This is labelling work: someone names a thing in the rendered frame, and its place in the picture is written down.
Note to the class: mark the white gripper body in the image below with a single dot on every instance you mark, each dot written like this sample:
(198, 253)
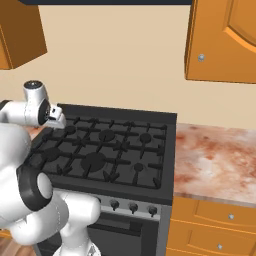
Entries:
(57, 119)

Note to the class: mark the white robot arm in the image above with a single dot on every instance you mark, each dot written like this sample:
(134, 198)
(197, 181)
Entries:
(20, 160)

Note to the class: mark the black gas hob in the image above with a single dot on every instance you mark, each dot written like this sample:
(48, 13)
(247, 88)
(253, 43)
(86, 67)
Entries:
(106, 150)

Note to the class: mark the black hob knob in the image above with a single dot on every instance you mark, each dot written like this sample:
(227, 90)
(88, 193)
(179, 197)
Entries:
(152, 210)
(114, 204)
(133, 207)

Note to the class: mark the dark extractor hood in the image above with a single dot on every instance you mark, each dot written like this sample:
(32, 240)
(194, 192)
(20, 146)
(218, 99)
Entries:
(106, 2)

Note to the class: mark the black oven door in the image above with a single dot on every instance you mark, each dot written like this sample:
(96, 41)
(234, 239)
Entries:
(113, 238)

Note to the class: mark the silver cupboard knob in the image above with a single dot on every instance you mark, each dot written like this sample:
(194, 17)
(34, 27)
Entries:
(201, 57)

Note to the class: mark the orange drawer front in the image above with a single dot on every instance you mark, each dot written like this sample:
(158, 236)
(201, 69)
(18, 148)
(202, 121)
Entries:
(213, 241)
(220, 215)

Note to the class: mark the silver drawer knob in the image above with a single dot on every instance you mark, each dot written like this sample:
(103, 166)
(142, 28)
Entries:
(219, 246)
(231, 216)

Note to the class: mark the orange wall cupboard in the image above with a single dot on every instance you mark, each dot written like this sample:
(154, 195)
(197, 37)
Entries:
(16, 30)

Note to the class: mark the orange wall cupboard door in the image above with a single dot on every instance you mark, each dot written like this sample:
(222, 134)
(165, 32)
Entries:
(230, 36)

